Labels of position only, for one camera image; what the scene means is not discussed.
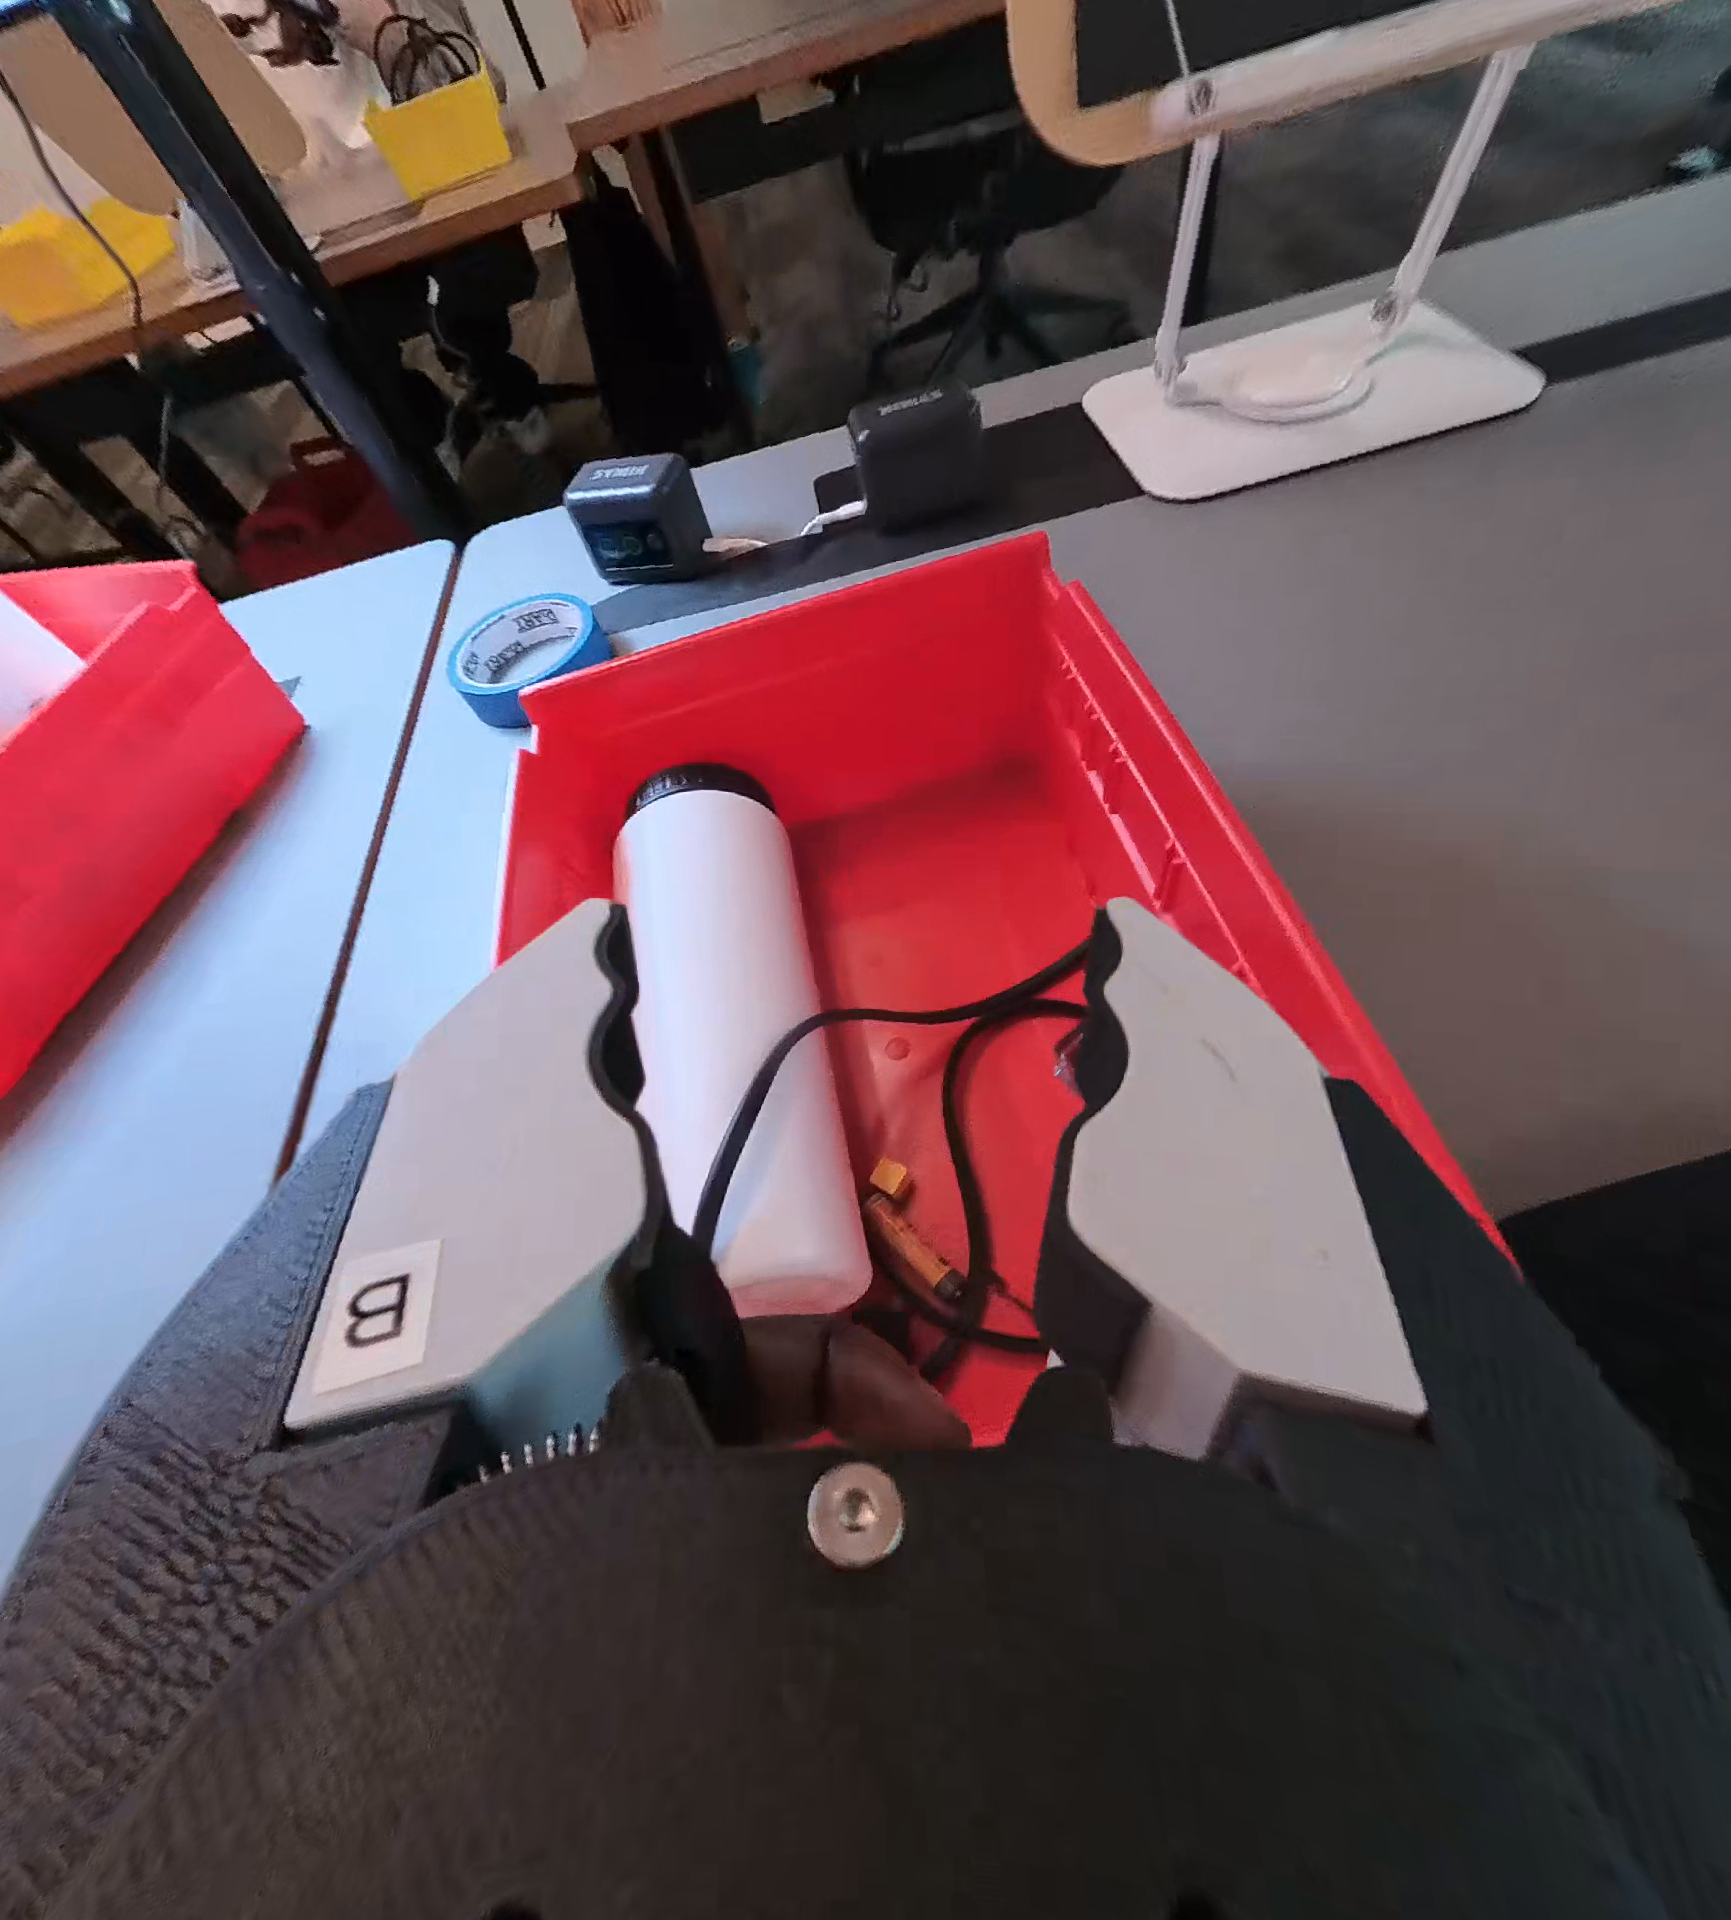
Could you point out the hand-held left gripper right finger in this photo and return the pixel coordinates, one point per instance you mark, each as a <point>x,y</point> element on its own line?
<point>1226,1170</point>

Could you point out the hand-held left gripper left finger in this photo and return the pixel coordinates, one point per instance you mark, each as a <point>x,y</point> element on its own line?
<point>505,1141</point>

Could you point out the white bottle black cap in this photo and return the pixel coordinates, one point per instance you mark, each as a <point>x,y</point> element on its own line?
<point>731,974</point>

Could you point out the red plastic bin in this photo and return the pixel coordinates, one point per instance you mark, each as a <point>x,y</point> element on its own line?
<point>957,720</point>
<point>85,870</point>

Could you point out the person's left hand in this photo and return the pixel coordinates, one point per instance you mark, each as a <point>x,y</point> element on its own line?
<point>867,1389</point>

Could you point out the blue tape roll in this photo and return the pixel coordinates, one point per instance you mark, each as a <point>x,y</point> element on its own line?
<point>483,682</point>

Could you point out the black fabric chair seat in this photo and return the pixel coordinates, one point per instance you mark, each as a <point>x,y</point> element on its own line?
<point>1706,1350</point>

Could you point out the small black box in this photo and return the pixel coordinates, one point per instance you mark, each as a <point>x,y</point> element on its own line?
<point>919,451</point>
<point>639,519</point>

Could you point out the white monitor stand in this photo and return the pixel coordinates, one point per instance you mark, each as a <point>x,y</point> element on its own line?
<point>1406,390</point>

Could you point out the black metal pole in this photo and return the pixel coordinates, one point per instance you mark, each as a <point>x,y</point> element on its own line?
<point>281,300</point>

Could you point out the wooden work table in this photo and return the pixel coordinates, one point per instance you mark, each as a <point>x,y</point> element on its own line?
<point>747,60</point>
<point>355,249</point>

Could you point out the yellow plastic bin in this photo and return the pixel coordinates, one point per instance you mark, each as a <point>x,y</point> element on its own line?
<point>41,270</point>
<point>445,142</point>

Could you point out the black office chair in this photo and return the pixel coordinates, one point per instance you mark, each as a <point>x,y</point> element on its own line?
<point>957,180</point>

